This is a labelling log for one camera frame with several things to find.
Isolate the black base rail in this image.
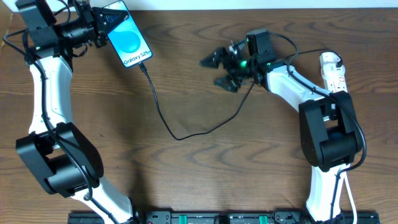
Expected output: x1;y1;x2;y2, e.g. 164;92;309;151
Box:
67;210;381;224

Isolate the white USB charger plug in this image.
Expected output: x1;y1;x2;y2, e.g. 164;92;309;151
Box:
320;52;345;75

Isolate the blue Galaxy smartphone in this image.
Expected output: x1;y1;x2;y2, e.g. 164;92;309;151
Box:
104;1;152;68

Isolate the white power strip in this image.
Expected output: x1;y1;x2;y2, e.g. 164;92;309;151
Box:
321;65;348;93

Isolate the black charging cable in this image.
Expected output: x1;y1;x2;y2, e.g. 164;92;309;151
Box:
138;48;344;141

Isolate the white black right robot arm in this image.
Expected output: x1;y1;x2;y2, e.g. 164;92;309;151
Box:
200;29;366;223

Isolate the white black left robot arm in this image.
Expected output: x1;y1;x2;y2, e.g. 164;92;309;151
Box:
16;0;146;223

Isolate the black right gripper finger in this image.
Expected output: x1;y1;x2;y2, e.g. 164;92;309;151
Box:
214;75;241;93
200;47;227;68

